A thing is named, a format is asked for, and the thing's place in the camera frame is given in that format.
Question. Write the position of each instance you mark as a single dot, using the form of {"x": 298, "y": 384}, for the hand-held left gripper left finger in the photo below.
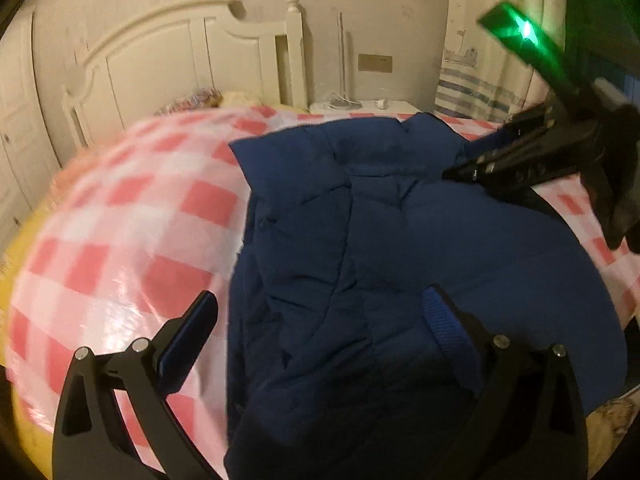
{"x": 177, "y": 347}

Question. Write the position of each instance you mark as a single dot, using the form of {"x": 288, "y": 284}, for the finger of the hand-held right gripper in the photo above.
{"x": 530, "y": 122}
{"x": 500, "y": 167}

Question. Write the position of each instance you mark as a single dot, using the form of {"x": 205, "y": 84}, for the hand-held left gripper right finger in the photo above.
{"x": 447, "y": 332}

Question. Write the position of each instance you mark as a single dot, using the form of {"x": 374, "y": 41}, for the navy blue puffer jacket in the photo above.
{"x": 400, "y": 240}

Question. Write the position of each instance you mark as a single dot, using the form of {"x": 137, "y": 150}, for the cream printed curtain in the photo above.
{"x": 480, "y": 60}

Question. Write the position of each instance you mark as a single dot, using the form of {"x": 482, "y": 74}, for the dark window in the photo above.
{"x": 600, "y": 10}

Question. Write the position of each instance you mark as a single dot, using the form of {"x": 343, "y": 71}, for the pink white checkered plastic sheet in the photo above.
{"x": 125, "y": 220}

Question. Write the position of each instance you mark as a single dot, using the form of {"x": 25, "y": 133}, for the white nightstand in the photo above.
{"x": 360, "y": 107}

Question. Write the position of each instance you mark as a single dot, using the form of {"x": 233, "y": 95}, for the yellow floral quilt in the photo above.
{"x": 20, "y": 270}

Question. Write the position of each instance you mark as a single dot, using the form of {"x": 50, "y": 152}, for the white pole lamp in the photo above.
{"x": 342, "y": 60}

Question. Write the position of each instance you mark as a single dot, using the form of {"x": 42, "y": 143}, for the colourful patterned pillow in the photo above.
{"x": 192, "y": 101}

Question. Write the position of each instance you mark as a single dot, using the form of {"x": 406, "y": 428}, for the cream pillow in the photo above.
{"x": 242, "y": 99}

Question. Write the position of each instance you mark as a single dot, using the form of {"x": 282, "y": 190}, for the white wardrobe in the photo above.
{"x": 22, "y": 125}

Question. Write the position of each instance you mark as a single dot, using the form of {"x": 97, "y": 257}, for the white wooden headboard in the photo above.
{"x": 160, "y": 60}

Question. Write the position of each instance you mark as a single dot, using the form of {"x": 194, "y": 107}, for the gold wall switch plate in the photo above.
{"x": 375, "y": 63}

